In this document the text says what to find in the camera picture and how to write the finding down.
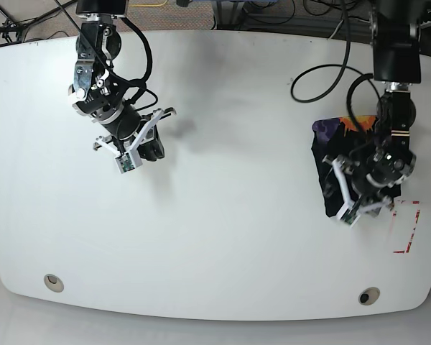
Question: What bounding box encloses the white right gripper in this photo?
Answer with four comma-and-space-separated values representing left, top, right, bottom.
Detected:
93, 107, 176, 162

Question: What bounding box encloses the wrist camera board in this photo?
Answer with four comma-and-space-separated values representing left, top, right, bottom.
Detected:
336, 208, 361, 227
115, 151, 142, 174

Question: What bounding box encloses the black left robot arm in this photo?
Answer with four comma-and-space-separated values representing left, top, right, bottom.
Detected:
312, 1, 426, 225

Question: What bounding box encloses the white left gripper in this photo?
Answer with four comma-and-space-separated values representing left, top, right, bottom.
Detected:
325, 155, 394, 217

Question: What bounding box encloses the yellow cable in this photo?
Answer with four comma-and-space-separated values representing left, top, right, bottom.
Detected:
129, 0, 169, 9

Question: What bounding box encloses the red tape rectangle marker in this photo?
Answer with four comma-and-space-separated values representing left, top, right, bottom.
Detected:
389, 199, 421, 254

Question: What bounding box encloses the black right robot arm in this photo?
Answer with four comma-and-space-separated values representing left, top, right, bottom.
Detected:
69, 1, 175, 171

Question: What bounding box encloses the left table cable grommet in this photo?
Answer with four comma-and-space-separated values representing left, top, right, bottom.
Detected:
44, 275, 64, 293

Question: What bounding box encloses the black T-shirt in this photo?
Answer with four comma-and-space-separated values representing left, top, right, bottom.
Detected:
311, 116, 411, 225

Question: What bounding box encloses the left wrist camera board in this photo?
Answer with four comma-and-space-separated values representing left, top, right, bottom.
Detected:
336, 208, 361, 227

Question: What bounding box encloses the right table cable grommet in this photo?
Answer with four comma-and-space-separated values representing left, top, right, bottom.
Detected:
358, 287, 381, 306

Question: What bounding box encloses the table cable grommet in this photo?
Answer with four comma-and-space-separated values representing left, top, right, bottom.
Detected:
358, 287, 381, 306
44, 275, 64, 293

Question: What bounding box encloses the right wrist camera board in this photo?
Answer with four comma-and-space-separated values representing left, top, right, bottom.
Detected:
115, 151, 142, 174

